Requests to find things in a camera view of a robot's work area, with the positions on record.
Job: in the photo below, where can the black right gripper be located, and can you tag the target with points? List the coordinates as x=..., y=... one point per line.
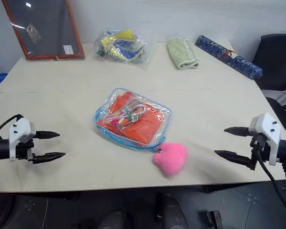
x=261, y=152

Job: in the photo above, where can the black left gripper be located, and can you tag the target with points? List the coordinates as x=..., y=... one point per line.
x=23, y=150

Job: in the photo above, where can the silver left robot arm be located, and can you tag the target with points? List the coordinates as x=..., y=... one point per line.
x=1, y=149

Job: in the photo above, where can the clear pouch with orange contents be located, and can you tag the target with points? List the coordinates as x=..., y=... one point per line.
x=114, y=94

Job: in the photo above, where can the orange cloth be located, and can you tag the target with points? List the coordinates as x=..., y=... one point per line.
x=147, y=127

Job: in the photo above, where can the clear bag of yellow-blue items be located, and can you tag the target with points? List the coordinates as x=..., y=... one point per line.
x=122, y=47

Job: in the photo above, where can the pink fluffy heart pompom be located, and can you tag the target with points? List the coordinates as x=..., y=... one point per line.
x=171, y=158

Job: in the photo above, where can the small black block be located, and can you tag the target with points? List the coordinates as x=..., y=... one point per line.
x=214, y=219

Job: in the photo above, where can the long blue patterned box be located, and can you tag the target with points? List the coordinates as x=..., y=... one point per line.
x=231, y=58

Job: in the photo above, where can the dark rounded shape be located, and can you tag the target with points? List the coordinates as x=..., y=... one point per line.
x=172, y=212

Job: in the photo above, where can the black office chair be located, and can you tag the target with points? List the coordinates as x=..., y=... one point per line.
x=276, y=59

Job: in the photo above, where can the folded green towel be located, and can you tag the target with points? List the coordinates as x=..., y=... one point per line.
x=181, y=51

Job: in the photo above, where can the red wooden framed glass board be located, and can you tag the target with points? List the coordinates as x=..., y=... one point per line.
x=45, y=26

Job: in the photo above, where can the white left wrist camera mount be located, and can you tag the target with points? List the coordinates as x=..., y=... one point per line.
x=20, y=128

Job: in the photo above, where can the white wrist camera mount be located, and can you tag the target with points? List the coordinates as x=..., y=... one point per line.
x=20, y=128
x=267, y=125

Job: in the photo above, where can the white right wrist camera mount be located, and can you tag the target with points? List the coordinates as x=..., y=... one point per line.
x=267, y=125

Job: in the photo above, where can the black chair with dark frame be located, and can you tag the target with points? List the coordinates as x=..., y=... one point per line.
x=280, y=109

